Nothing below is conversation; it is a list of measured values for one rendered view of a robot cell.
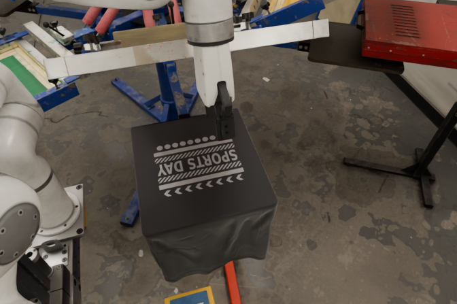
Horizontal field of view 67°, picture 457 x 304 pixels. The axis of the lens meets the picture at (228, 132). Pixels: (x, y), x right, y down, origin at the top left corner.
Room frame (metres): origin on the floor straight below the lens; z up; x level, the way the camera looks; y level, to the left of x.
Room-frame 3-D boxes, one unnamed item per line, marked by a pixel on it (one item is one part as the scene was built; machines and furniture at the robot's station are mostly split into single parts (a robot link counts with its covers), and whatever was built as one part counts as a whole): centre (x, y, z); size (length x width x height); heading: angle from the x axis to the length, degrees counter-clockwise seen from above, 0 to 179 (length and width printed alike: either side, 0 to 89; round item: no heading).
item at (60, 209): (0.46, 0.46, 1.21); 0.16 x 0.13 x 0.15; 107
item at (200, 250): (0.57, 0.05, 0.74); 0.45 x 0.03 x 0.43; 105
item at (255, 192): (0.79, 0.11, 0.95); 0.48 x 0.44 x 0.01; 15
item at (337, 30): (1.70, -0.24, 0.91); 1.34 x 0.40 x 0.08; 75
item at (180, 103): (1.27, 0.24, 0.89); 1.24 x 0.06 x 0.06; 15
